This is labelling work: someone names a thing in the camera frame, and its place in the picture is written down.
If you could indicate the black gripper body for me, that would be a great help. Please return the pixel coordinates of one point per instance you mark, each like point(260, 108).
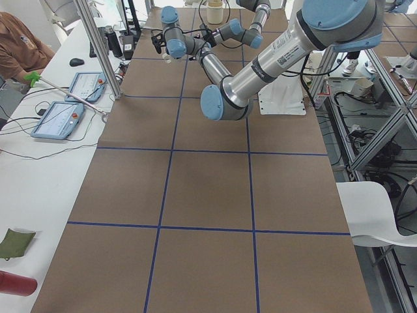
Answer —
point(158, 42)

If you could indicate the upper blue teach pendant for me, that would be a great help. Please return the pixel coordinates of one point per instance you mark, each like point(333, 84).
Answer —
point(88, 85)

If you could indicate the black computer mouse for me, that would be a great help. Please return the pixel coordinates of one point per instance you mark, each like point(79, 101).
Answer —
point(75, 62)

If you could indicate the cream cylindrical container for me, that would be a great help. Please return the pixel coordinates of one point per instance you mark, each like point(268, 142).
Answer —
point(215, 12)

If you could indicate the black water bottle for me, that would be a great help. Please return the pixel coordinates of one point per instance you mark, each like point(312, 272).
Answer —
point(114, 43)

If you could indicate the metal rod green handle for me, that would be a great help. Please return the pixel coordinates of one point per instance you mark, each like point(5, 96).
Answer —
point(34, 77)

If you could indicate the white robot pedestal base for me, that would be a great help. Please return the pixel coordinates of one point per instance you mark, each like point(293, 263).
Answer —
point(284, 96)

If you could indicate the green cloth pouch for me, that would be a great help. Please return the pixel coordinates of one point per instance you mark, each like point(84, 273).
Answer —
point(15, 244)

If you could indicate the person in brown shirt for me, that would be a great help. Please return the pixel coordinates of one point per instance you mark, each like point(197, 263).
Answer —
point(21, 52)

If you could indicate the lower blue teach pendant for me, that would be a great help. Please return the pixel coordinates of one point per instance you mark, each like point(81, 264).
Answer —
point(59, 120)

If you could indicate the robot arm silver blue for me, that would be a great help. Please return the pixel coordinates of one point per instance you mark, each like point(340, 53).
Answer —
point(348, 26)
point(233, 29)

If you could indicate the blue teach pendant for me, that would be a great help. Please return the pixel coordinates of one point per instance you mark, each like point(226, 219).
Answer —
point(59, 120)
point(88, 85)

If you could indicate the white chair seat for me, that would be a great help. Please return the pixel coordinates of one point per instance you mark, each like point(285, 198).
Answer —
point(370, 216)

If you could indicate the white paper cup box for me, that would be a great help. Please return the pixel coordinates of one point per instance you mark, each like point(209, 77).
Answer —
point(362, 87)

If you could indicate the aluminium frame post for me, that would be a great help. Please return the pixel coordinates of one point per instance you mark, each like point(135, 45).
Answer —
point(91, 29)

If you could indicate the red cylinder bottle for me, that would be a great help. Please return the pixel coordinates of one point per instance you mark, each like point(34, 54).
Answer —
point(14, 284)

